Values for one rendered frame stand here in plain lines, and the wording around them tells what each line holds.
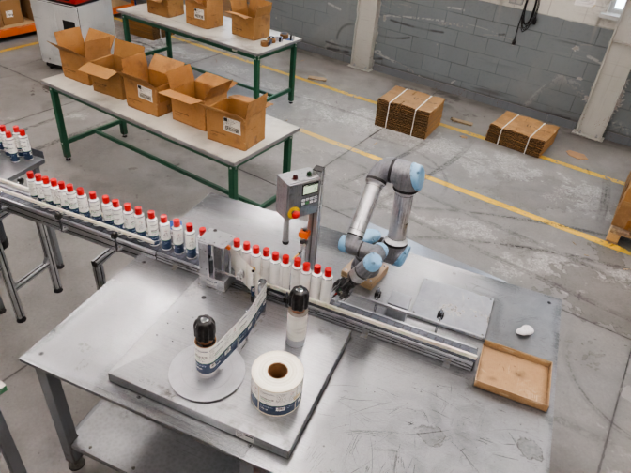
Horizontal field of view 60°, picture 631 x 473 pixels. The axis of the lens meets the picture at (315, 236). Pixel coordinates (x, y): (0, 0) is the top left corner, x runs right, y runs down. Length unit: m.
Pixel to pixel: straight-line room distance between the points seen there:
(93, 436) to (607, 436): 2.82
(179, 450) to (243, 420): 0.79
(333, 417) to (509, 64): 5.94
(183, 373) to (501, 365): 1.38
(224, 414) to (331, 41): 7.01
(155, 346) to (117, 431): 0.71
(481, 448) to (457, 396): 0.24
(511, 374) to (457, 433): 0.43
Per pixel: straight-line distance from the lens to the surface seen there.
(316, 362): 2.37
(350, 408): 2.31
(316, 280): 2.53
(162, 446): 2.95
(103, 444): 3.01
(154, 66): 4.87
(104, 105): 4.85
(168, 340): 2.47
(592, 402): 3.90
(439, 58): 7.83
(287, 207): 2.39
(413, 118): 6.34
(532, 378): 2.65
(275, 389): 2.09
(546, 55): 7.41
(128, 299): 2.76
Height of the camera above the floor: 2.67
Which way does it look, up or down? 36 degrees down
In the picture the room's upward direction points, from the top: 6 degrees clockwise
